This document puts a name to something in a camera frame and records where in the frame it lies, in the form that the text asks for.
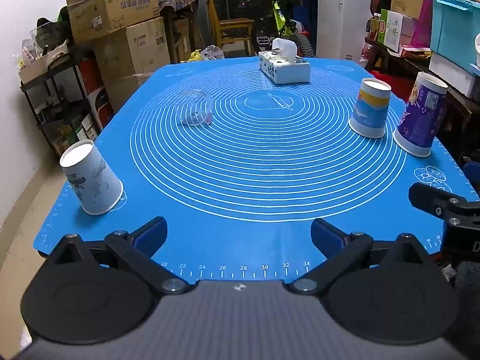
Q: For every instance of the red white box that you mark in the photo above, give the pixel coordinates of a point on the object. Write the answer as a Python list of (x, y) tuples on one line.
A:
[(95, 90)]

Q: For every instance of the yellow toy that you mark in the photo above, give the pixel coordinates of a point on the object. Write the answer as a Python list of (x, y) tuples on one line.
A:
[(194, 56)]

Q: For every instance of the dark wooden side table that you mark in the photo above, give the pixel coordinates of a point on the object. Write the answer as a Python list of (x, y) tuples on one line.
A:
[(455, 108)]

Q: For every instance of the black green bicycle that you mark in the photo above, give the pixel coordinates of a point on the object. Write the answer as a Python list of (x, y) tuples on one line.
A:
[(279, 18)]

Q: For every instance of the teal plastic storage bin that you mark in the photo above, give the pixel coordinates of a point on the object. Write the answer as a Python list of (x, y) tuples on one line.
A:
[(455, 26)]

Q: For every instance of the white foam box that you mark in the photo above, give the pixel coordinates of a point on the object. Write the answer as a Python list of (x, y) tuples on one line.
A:
[(455, 73)]

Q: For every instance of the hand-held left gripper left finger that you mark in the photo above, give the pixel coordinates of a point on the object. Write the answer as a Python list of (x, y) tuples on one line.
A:
[(152, 235)]

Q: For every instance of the white chest freezer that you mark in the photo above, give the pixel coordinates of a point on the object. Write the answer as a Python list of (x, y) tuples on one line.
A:
[(343, 22)]

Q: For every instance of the white grey-print paper cup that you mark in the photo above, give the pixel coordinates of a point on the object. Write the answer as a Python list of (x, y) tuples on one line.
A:
[(93, 182)]

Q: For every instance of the pink gift bag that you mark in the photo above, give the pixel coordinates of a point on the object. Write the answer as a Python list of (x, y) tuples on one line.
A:
[(423, 24)]

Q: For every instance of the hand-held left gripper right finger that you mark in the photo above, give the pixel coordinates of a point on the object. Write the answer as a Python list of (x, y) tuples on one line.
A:
[(327, 235)]

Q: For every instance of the blue silicone baking mat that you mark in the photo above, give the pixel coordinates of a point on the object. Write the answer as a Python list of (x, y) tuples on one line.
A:
[(262, 195)]

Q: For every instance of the clear plastic cup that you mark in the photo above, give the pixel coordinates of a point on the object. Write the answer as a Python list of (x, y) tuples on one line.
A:
[(195, 108)]

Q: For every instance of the wooden chair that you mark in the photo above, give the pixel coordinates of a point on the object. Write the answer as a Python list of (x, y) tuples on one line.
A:
[(232, 26)]

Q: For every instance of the clear plastic bag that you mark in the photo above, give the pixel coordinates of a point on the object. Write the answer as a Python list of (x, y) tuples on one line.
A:
[(213, 52)]

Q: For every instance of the white tissue box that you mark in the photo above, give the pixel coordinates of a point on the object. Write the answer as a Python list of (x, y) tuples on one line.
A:
[(285, 68)]

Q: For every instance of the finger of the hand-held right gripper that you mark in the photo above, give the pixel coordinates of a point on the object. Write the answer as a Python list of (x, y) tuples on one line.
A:
[(431, 195)]

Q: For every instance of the black metal shelf rack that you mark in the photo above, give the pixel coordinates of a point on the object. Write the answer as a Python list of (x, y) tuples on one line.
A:
[(56, 105)]

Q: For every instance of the purple paper cup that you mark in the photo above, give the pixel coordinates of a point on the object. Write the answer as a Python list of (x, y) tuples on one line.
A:
[(422, 118)]

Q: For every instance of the blue yellow paper cup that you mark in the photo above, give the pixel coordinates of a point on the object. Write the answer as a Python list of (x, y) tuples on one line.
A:
[(369, 110)]

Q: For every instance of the white green carton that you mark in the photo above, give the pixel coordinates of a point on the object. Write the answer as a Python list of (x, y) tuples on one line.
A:
[(390, 30)]

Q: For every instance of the large plain cardboard box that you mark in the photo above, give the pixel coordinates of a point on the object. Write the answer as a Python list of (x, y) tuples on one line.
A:
[(137, 56)]

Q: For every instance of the cardboard box with blue print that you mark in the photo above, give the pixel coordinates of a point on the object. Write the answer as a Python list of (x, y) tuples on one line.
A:
[(112, 11)]

